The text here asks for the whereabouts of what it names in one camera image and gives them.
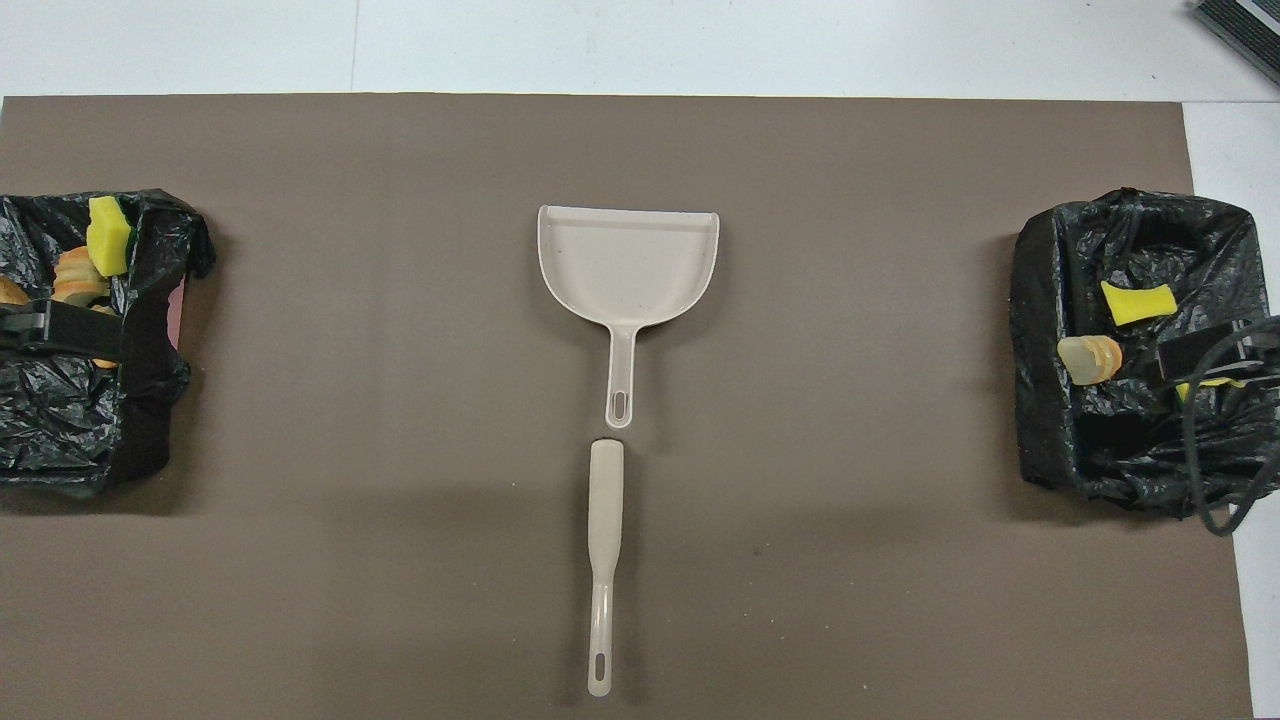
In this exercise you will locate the notched yellow sponge piece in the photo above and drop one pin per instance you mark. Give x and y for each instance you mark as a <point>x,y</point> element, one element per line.
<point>1215,383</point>

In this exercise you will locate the orange-brown foam lump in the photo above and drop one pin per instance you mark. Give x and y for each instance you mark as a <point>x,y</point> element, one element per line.
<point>10,293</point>

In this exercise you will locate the wedge yellow sponge piece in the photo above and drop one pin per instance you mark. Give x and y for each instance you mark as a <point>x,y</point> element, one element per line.
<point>1135,303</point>

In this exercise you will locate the green and yellow sponge piece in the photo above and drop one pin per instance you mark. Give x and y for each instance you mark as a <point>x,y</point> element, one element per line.
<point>108,235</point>

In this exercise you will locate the beige plastic dustpan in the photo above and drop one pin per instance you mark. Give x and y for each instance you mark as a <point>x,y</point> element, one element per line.
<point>625,260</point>

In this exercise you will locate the beige hand brush black bristles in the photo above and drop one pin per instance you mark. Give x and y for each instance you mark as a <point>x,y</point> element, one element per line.
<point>606,500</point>

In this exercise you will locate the black bag lined pink bin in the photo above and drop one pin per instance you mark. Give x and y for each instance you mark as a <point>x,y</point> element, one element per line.
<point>60,420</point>

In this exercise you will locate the dark ribbed box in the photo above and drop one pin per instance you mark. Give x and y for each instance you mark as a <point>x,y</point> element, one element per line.
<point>1250,25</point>

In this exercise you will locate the brown table mat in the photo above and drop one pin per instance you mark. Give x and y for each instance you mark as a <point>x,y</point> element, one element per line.
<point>400,150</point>

